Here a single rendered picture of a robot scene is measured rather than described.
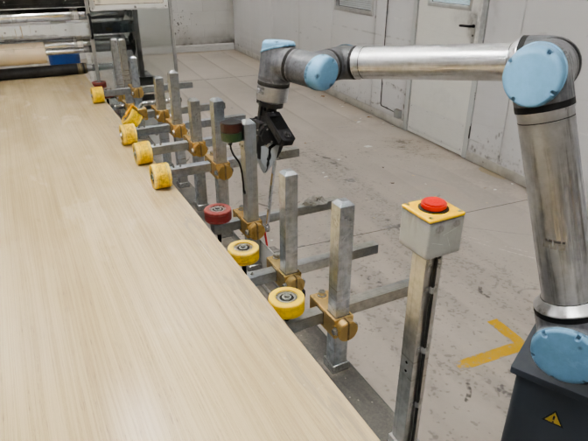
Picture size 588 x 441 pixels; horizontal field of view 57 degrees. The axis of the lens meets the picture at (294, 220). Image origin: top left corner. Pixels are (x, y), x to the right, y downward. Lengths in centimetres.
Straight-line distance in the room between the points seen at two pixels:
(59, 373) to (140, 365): 14
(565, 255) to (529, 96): 35
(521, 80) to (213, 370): 80
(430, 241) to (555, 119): 45
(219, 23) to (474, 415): 909
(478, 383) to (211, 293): 147
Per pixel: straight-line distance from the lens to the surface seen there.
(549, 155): 120
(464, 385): 240
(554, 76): 116
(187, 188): 230
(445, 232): 86
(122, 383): 103
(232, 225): 162
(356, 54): 152
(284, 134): 150
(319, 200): 172
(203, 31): 1045
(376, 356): 246
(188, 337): 110
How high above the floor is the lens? 157
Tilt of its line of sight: 26 degrees down
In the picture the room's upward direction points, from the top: straight up
